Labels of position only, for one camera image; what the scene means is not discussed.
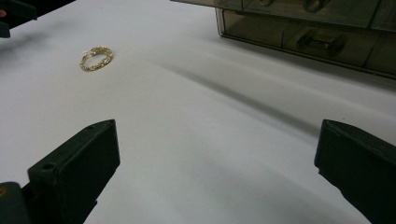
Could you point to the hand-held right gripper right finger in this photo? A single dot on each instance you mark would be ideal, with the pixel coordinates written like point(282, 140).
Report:
point(361, 165)

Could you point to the smoky transparent drawer organizer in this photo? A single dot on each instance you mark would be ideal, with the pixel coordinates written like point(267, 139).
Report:
point(311, 31)

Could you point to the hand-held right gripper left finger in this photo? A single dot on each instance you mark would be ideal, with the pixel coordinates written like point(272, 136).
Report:
point(77, 168)

